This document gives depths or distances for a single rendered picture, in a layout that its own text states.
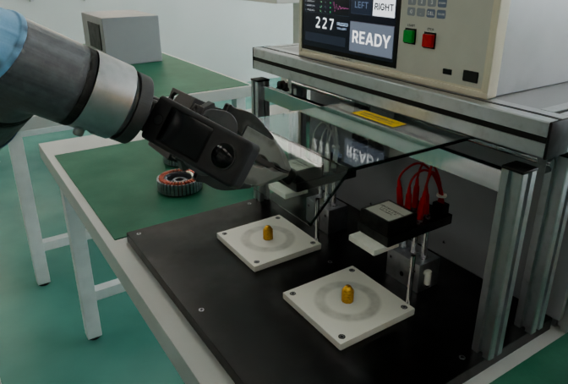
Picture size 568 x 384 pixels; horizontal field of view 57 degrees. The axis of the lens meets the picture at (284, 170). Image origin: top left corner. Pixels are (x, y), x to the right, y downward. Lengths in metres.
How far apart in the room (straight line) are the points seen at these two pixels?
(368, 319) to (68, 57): 0.57
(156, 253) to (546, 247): 0.67
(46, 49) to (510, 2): 0.55
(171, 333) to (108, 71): 0.49
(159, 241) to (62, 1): 4.42
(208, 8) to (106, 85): 5.35
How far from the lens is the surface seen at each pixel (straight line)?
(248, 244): 1.01
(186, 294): 0.90
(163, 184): 1.30
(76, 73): 0.48
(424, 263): 0.90
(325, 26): 0.98
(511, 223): 0.71
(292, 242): 1.01
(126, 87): 0.49
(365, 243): 0.82
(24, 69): 0.47
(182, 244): 1.05
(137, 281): 1.00
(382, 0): 0.87
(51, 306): 2.35
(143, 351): 2.02
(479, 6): 0.75
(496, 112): 0.70
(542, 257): 0.83
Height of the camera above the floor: 1.28
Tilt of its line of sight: 22 degrees down
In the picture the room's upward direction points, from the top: straight up
